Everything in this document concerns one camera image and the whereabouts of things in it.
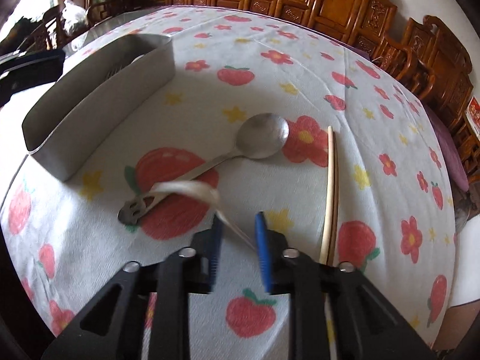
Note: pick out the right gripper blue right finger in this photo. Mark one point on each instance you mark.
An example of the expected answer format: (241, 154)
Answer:
(284, 269)

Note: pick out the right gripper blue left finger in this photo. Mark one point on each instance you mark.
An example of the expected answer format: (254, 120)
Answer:
(194, 267)

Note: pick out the cream plastic soup spoon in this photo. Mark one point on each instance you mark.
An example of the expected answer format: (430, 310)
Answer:
(204, 193)

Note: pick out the metal fork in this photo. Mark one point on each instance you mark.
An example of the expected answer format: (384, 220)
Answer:
(113, 71)

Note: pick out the wooden chair at left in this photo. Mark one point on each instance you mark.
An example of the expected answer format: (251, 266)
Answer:
(46, 34)

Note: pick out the rectangular metal tin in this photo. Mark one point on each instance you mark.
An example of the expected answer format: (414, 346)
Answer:
(81, 109)

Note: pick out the strawberry flower tablecloth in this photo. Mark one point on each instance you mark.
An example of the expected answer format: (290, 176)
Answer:
(173, 90)

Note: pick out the red greeting card box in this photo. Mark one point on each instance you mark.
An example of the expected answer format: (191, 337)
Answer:
(472, 114)

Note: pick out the carved wooden armchair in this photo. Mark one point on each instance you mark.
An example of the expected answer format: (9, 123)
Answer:
(432, 63)

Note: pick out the metal smiley-handle spoon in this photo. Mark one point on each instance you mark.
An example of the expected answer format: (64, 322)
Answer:
(260, 137)

